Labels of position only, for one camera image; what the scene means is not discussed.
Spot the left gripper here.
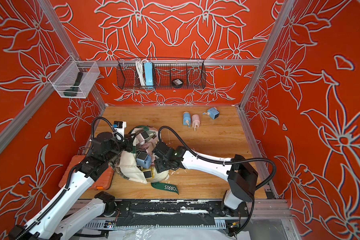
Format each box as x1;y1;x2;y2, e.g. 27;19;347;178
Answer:
105;132;137;164

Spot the white canvas tote bag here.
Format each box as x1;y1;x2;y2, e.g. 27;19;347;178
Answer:
109;125;179;194

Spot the light blue small sharpener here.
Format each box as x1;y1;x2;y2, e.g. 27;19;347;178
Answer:
136;151;152;169

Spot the yellow pencil sharpener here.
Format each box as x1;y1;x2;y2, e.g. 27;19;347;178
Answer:
142;168;155;179

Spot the blue pencil sharpener pink cap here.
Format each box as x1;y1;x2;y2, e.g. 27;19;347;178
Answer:
183;112;192;128

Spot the blue square pencil sharpener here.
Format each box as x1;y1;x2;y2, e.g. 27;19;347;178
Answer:
203;107;220;120

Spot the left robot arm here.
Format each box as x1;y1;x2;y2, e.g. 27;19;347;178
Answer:
9;117;135;240

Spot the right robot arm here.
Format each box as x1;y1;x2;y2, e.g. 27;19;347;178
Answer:
153;126;277;210

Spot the red plastic tool case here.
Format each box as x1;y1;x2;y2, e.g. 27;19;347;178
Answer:
58;154;115;191

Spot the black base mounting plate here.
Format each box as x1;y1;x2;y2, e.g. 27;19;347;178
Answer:
115;199;249;217

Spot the dark green tool in bin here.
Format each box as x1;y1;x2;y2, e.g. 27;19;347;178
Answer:
64;72;83;97

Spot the small black item in basket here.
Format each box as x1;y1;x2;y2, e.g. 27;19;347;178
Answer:
171;79;184;88

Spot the light blue box in basket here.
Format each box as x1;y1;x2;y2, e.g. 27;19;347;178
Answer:
144;62;154;88

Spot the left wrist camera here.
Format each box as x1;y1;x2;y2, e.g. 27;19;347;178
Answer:
113;121;127;141

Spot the black wire wall basket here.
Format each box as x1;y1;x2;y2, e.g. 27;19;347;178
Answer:
116;57;207;90

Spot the white cable in basket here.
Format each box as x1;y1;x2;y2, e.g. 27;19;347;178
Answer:
135;59;146;87

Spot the clear plastic wall bin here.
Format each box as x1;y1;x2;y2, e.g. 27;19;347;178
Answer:
48;59;100;99

